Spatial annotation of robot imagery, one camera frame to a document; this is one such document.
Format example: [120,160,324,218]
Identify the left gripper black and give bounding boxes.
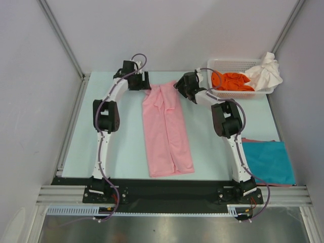
[129,71,150,91]

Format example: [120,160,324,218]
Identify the pink t shirt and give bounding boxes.
[142,81,194,178]

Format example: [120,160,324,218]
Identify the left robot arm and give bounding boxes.
[87,59,151,203]

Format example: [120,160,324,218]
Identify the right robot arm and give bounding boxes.
[174,70,257,203]

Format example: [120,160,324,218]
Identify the orange t shirt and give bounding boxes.
[211,71,255,92]

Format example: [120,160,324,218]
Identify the white plastic basket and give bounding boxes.
[207,58,274,99]

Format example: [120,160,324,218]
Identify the white t shirt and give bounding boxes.
[244,52,283,91]

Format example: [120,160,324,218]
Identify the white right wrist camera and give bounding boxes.
[195,68,204,84]

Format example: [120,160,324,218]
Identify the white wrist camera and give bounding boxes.
[134,61,142,74]
[195,68,204,84]

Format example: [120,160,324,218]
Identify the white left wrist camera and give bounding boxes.
[134,61,142,74]

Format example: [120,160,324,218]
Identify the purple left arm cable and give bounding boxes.
[60,53,148,224]

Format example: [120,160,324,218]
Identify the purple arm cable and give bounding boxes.
[60,53,148,224]
[197,67,271,223]

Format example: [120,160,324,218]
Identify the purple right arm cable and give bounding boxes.
[197,67,271,223]

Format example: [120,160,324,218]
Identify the aluminium frame post left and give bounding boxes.
[36,0,85,80]

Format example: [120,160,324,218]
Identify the aluminium frame post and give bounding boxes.
[271,0,307,55]
[36,0,85,80]

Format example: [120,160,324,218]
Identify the aluminium frame post right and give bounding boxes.
[271,0,307,55]

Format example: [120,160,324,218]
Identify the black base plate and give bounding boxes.
[52,177,264,214]

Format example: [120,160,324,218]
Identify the white cable duct right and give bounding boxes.
[227,205,238,217]

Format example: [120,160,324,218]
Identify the white cable duct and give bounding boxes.
[227,205,238,217]
[47,206,99,216]

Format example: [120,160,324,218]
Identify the white cable duct left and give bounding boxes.
[47,206,99,216]

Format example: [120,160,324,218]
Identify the aluminium front rail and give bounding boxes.
[36,185,312,207]

